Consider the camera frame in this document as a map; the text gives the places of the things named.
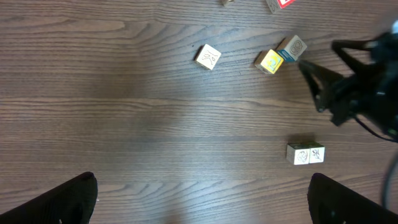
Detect yellow-topped wooden block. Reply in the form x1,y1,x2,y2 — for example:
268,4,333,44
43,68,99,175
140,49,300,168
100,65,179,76
254,49,284,74

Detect yellow wooden block left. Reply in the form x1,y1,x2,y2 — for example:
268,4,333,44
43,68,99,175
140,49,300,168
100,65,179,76
221,0,235,6

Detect wooden block letter E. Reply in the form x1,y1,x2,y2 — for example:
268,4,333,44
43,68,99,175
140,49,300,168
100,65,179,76
275,35,307,62

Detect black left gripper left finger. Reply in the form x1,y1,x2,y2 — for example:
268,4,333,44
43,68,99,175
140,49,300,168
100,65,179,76
1,172,98,224

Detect plain wooden picture block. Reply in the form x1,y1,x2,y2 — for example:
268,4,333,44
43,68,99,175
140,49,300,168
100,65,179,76
194,44,221,70

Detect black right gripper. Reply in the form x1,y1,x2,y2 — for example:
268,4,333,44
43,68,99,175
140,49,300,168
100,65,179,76
298,22,397,137

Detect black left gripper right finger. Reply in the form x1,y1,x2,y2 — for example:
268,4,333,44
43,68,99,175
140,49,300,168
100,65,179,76
307,173,397,224

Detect green-sided wooden picture block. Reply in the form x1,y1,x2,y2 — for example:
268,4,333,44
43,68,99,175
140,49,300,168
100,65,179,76
308,142,325,164

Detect blue-topped wooden letter block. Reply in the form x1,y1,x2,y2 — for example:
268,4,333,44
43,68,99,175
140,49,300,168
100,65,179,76
286,143,310,166

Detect red block letter I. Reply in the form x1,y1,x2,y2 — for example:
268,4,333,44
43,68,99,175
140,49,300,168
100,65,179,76
266,0,295,14

